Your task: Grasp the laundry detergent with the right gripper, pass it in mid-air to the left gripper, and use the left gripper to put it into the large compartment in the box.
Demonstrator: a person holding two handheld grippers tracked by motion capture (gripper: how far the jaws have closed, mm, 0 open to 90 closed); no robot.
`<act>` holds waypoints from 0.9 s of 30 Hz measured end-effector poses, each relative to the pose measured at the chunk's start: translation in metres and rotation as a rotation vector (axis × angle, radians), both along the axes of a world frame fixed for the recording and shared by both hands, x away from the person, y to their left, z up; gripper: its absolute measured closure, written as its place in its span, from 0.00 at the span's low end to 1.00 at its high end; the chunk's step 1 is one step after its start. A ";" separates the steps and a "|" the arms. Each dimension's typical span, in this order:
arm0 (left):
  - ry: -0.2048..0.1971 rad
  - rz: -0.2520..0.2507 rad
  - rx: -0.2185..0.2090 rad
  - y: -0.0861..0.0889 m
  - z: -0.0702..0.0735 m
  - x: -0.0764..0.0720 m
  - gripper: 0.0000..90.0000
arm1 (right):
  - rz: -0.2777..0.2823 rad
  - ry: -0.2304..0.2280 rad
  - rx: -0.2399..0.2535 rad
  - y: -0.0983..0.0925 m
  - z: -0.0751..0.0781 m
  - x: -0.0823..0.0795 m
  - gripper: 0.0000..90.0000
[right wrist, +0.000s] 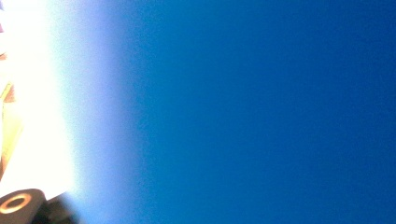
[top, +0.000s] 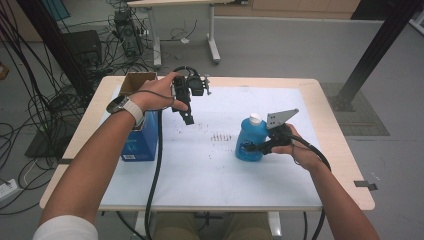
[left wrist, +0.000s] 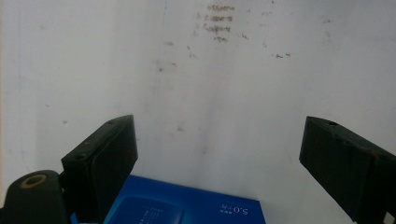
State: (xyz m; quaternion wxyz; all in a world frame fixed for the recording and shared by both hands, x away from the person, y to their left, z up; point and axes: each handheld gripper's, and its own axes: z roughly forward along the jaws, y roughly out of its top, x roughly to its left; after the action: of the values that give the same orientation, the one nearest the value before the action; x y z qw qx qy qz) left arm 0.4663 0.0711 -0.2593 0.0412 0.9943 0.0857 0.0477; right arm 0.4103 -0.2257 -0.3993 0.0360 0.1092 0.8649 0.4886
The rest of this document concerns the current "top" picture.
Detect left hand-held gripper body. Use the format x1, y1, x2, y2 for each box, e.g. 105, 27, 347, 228
170, 73, 213, 117

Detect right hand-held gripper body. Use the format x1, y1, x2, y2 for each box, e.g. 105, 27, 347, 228
261, 108, 300, 156

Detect blue bottle with white cap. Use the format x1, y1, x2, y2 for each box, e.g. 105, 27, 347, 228
234, 112, 273, 163

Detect blue cardboard box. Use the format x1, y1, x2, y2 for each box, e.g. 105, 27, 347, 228
118, 71, 160, 162

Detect person's left hand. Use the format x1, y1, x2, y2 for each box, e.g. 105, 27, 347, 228
128, 71, 190, 121

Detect person's right hand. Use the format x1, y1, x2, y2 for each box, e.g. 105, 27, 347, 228
271, 123, 331, 174

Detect white table mat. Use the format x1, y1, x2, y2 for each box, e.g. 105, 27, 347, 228
99, 85, 324, 208

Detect background desk with white legs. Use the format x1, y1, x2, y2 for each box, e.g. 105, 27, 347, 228
126, 0, 249, 68

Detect black computer tower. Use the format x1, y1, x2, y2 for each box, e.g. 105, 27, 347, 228
113, 9, 144, 58

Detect white table leg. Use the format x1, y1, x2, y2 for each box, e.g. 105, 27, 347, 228
266, 211, 283, 238
132, 210, 156, 239

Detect black box on floor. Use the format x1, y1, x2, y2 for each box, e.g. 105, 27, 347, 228
63, 29, 104, 69

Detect person's khaki trousers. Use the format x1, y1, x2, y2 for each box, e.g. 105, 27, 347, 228
153, 211, 273, 240

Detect wooden cabinet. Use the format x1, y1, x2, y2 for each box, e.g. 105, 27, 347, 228
214, 0, 363, 19

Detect teal panel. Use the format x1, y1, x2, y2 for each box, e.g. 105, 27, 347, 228
41, 0, 71, 21

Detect person's white sleeve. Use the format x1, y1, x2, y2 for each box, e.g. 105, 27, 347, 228
32, 214, 99, 240

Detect white power strip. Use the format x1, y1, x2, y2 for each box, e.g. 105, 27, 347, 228
0, 178, 18, 201

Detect short looped black cable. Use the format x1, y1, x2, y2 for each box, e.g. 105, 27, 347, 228
173, 65, 200, 79

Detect left gripper thick black cable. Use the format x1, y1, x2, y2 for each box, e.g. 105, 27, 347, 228
144, 109, 164, 239

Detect wristwatch with beige strap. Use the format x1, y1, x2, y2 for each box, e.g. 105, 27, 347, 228
105, 95, 147, 129

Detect black metal post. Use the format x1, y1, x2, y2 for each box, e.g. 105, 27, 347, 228
14, 0, 96, 101
328, 0, 424, 113

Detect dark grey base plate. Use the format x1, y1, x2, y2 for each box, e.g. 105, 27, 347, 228
24, 113, 81, 159

